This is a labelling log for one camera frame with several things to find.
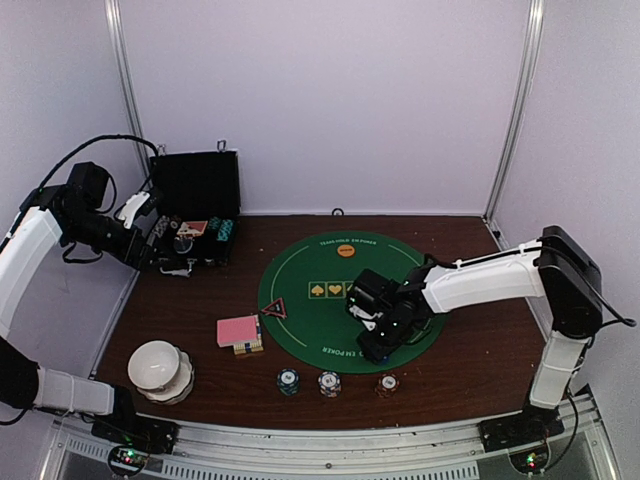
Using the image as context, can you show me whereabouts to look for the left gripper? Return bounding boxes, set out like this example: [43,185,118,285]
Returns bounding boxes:
[65,208,175,271]

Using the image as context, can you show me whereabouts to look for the orange black poker chip stack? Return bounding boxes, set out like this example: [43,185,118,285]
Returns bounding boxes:
[374,374,400,398]

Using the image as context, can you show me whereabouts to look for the orange dealer button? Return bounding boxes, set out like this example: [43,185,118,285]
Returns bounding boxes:
[337,244,356,258]

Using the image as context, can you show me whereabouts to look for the blue white poker chip stack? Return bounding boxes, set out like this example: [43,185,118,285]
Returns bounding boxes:
[318,371,342,398]

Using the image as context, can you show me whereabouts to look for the triangular all-in button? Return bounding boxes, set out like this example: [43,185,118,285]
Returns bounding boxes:
[261,297,287,319]

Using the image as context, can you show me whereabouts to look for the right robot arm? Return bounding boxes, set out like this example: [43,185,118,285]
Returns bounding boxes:
[346,226,603,442]

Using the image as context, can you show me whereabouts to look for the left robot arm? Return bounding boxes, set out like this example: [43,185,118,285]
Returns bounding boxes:
[1,162,158,444]

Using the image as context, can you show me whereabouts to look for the red cards in case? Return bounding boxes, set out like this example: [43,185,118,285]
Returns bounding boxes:
[177,221,208,237]

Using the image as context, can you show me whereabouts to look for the round green poker mat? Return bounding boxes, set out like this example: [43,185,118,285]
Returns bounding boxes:
[258,231,448,374]

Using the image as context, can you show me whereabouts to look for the black poker case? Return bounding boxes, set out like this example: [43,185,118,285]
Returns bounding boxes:
[150,150,241,266]

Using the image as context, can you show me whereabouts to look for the teal chips in case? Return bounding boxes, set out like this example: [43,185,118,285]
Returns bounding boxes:
[207,217,235,242]

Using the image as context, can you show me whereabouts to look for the green poker chip stack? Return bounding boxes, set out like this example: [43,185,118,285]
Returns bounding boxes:
[276,368,299,396]

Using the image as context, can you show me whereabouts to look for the blue gold card box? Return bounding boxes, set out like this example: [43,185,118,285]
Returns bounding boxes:
[233,320,264,356]

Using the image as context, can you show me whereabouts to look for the white ceramic bowl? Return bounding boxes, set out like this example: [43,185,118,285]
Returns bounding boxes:
[127,340,180,390]

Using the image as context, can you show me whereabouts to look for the red backed card deck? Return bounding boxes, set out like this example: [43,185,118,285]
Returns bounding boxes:
[216,315,259,347]

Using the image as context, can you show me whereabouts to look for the white scalloped plate stack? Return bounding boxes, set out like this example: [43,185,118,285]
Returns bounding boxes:
[137,351,195,405]

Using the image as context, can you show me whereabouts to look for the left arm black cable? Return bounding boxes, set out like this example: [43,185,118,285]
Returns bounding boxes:
[29,132,161,201]

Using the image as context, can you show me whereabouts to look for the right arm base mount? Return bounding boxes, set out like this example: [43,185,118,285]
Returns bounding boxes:
[478,412,565,453]

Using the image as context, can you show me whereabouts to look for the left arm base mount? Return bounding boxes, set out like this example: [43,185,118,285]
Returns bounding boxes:
[91,416,179,454]

